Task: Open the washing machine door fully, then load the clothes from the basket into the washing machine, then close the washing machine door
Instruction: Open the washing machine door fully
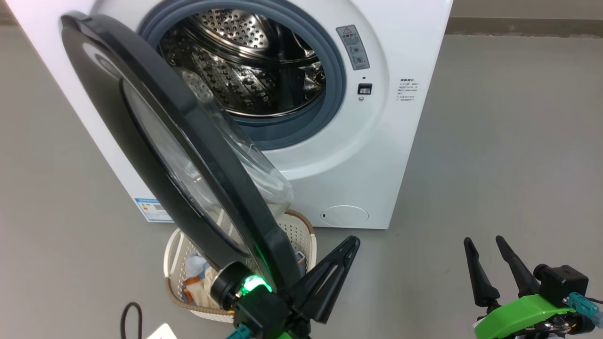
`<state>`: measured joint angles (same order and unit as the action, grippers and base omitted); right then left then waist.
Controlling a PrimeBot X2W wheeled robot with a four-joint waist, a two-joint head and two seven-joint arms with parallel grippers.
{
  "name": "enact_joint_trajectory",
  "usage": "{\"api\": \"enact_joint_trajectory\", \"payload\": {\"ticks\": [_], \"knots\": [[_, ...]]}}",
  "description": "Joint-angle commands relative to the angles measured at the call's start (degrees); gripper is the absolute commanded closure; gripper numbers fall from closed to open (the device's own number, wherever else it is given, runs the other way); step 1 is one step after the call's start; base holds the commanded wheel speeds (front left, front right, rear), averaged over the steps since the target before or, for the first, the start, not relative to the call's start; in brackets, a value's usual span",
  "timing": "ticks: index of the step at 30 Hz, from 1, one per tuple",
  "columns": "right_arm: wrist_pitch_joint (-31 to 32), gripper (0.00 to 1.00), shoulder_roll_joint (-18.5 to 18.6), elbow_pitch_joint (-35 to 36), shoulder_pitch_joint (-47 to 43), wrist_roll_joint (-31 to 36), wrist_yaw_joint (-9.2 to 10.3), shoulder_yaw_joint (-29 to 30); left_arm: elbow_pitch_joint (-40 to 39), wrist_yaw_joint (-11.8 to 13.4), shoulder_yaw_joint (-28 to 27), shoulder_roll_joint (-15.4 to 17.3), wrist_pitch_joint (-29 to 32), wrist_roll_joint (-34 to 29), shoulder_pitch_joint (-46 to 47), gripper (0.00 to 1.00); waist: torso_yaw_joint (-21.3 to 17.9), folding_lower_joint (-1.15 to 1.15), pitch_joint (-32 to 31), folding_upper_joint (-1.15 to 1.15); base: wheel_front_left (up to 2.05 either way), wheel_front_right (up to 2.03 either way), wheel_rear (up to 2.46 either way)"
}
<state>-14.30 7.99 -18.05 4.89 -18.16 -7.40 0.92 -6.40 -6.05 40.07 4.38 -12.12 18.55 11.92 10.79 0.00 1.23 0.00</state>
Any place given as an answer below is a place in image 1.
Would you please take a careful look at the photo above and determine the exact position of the white front-load washing machine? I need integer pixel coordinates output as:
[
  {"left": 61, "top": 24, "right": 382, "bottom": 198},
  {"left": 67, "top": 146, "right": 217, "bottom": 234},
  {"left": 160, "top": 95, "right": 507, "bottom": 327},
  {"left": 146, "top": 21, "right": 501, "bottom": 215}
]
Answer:
[{"left": 5, "top": 0, "right": 454, "bottom": 230}]

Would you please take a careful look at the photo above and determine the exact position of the grey rubber door gasket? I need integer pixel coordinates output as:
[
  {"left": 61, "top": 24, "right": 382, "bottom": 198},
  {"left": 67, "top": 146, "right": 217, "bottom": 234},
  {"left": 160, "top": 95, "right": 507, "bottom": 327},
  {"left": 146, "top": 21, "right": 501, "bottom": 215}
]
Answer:
[{"left": 138, "top": 0, "right": 347, "bottom": 151}]

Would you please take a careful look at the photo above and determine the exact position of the black cable loop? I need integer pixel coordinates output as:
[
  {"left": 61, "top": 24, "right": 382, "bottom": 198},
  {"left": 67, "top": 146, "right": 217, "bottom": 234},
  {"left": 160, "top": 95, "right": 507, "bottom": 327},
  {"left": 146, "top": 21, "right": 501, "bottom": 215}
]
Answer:
[{"left": 120, "top": 302, "right": 143, "bottom": 339}]

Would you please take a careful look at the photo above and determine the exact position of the cream perforated laundry basket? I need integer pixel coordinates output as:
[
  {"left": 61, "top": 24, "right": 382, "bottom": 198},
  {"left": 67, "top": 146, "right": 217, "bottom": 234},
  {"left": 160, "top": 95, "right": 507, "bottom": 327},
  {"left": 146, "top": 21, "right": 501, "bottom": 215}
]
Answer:
[{"left": 163, "top": 210, "right": 317, "bottom": 323}]

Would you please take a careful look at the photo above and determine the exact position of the grey warning sticker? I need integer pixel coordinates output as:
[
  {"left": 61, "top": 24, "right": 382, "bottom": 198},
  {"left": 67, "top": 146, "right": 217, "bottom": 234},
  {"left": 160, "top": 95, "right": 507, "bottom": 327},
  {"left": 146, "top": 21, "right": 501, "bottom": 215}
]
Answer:
[{"left": 336, "top": 25, "right": 370, "bottom": 71}]

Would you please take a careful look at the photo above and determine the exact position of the round white filter cover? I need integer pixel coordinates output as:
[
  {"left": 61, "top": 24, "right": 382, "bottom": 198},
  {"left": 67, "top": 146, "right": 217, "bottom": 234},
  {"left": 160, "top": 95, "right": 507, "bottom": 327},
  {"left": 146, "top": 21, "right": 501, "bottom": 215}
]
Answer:
[{"left": 320, "top": 205, "right": 369, "bottom": 227}]

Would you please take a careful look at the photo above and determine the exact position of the dark round glass washer door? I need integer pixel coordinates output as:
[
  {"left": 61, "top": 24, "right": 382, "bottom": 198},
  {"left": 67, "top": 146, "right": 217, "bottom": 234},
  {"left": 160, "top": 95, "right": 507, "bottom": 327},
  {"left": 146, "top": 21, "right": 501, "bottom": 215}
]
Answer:
[{"left": 60, "top": 12, "right": 302, "bottom": 292}]

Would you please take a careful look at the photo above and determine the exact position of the blue energy label sticker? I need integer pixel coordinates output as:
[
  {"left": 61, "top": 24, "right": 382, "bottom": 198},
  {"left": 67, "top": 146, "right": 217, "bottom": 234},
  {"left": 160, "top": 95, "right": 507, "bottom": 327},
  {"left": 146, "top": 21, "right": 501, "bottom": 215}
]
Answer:
[{"left": 134, "top": 198, "right": 174, "bottom": 223}]

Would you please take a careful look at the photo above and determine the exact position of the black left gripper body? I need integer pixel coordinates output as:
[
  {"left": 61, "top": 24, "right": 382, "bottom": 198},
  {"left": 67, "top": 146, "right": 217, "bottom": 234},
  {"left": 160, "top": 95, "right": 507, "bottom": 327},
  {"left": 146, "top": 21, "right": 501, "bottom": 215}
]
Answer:
[{"left": 233, "top": 292, "right": 311, "bottom": 339}]

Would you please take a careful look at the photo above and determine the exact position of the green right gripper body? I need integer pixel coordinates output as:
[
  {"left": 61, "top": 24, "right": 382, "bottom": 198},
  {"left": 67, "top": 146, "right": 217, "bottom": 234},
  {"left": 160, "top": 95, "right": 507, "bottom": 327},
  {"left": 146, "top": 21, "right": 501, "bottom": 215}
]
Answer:
[{"left": 473, "top": 294, "right": 589, "bottom": 339}]

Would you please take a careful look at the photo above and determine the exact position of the black cable with teal connector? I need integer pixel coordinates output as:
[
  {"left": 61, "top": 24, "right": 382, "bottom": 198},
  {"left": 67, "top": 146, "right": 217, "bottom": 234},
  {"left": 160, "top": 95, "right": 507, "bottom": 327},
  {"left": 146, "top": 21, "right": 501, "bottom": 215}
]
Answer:
[{"left": 568, "top": 292, "right": 603, "bottom": 328}]

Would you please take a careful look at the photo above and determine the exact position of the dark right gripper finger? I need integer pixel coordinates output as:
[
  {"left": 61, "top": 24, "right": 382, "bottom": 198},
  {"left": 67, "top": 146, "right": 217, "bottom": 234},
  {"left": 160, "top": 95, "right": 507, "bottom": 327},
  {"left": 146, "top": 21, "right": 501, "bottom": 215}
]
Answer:
[
  {"left": 464, "top": 237, "right": 501, "bottom": 309},
  {"left": 496, "top": 235, "right": 541, "bottom": 298}
]

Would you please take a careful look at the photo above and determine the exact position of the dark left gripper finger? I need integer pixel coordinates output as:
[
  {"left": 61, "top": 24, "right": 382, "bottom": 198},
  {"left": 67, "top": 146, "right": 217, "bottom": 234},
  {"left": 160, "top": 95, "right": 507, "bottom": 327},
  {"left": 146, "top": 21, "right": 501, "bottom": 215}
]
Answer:
[{"left": 288, "top": 235, "right": 361, "bottom": 324}]

